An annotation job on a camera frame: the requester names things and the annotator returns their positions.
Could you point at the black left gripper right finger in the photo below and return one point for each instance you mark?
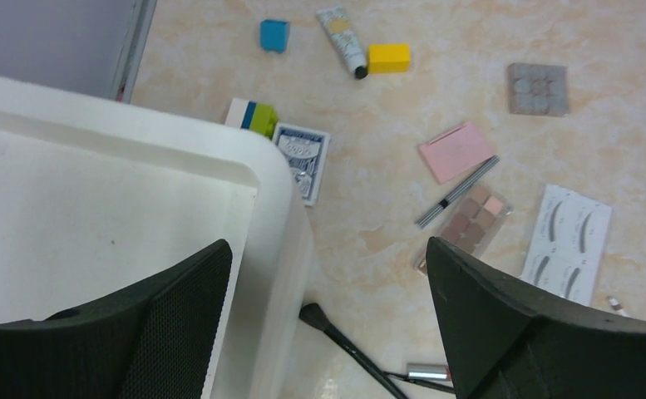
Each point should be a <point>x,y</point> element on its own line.
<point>504,338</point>

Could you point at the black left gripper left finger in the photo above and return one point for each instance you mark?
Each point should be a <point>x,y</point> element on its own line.
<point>151,339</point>

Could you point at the white plastic drawer organizer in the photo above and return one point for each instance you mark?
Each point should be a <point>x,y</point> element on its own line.
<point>97,194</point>

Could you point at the white hand cream tube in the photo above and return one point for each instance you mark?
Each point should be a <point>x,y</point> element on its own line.
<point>337,25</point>

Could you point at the black makeup brush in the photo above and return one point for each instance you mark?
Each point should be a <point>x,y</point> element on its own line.
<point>313,315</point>

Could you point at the silver red lip pencil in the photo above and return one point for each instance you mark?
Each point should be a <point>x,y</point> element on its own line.
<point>429,372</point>

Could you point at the white false eyelash card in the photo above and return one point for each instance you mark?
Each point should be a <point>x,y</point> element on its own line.
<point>567,244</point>

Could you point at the white cosmetic pencil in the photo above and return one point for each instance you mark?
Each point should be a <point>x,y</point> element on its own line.
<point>617,306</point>

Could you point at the brown eyeshadow palette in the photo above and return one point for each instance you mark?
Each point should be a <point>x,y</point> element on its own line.
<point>475,220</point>

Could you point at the silver eyeliner pencil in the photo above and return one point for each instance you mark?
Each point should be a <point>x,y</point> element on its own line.
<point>456,193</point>

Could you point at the pink compact case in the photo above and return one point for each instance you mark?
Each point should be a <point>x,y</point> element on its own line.
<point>455,152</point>

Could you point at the green blue white toy block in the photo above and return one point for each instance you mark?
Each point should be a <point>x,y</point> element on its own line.
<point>253,116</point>

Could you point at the blue playing card deck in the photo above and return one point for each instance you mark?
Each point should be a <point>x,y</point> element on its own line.
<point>306,153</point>

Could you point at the yellow rectangular toy block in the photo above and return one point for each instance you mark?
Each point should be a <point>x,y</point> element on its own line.
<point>389,58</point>

